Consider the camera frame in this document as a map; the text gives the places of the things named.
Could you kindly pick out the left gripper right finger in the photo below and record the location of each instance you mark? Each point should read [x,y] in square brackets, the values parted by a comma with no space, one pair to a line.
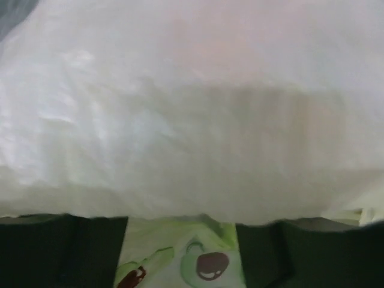
[312,252]

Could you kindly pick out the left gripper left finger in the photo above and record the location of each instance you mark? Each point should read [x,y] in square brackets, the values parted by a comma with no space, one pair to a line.
[60,250]

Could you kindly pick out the light green plastic bag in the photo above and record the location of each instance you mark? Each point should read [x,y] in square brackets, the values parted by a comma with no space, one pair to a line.
[246,111]

